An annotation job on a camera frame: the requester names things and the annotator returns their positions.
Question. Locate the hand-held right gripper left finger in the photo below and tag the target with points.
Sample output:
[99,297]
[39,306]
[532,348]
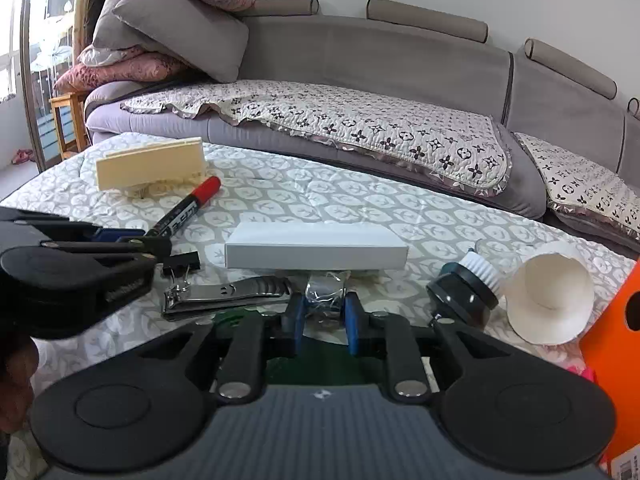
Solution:
[295,317]

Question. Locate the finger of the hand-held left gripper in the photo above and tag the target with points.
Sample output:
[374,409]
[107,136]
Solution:
[125,247]
[75,232]

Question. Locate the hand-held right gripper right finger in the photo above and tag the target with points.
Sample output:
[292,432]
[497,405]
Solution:
[352,322]

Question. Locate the small clear bag of staples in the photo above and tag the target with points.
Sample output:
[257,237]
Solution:
[325,292]

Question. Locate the black marker with red cap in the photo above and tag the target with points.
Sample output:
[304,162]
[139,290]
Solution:
[205,190]

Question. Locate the desktop with leaf-patterned cloth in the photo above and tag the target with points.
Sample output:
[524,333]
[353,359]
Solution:
[350,200]

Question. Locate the person's left hand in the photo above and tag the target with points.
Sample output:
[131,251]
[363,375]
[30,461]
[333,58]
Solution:
[17,385]

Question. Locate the dark green card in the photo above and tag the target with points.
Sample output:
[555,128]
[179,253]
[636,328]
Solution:
[320,360]

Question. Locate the black binder clip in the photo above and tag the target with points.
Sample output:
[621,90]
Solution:
[182,261]

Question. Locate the white rectangular box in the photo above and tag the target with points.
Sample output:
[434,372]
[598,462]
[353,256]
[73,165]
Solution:
[315,247]

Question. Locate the silver nail clipper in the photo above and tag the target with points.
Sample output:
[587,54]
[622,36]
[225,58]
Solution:
[225,292]

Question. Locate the cream wooden block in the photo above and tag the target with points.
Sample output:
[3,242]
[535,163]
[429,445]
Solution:
[150,165]

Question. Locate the pink slippers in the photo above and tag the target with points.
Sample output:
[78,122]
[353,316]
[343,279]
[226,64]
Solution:
[21,156]

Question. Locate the black brush head white bristles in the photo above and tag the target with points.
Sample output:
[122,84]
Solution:
[460,295]

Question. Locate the wooden stool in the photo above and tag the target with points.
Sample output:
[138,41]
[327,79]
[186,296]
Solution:
[62,102]

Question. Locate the white pillow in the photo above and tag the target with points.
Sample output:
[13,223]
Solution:
[100,56]

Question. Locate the white paper cup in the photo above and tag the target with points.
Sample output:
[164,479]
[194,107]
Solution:
[550,305]

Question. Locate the patterned quilted sofa cover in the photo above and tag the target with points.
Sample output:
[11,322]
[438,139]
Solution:
[325,120]
[585,185]

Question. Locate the glass balcony door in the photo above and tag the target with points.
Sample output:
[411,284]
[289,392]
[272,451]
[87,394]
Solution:
[45,35]

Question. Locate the large grey cushion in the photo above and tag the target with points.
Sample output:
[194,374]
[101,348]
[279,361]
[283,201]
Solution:
[185,30]

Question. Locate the clear bag of orange pieces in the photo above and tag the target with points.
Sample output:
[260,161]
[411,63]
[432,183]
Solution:
[586,375]

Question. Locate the orange cardboard box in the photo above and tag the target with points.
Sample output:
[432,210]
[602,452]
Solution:
[615,360]

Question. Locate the grey fabric sofa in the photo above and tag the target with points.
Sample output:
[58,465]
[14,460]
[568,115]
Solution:
[375,55]

